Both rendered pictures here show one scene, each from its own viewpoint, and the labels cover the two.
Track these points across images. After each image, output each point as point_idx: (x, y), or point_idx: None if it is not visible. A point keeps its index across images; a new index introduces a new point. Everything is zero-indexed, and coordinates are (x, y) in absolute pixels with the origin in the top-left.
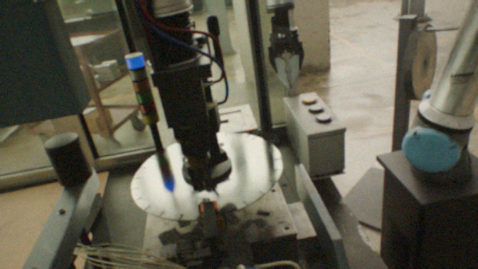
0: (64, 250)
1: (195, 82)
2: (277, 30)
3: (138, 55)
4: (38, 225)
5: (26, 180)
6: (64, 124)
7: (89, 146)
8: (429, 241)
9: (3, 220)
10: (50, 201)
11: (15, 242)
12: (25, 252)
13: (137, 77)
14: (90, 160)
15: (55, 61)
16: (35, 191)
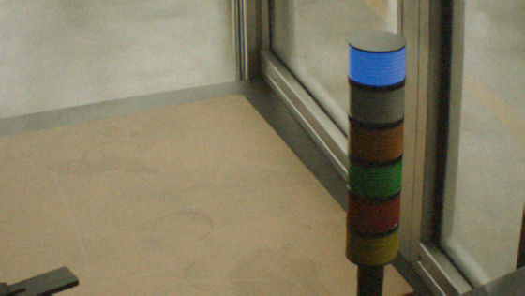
0: None
1: None
2: (501, 291)
3: (376, 47)
4: (185, 259)
5: (346, 170)
6: (408, 110)
7: (422, 201)
8: None
9: (202, 205)
10: (272, 244)
11: (131, 249)
12: (98, 276)
13: (350, 107)
14: (415, 234)
15: None
16: (314, 202)
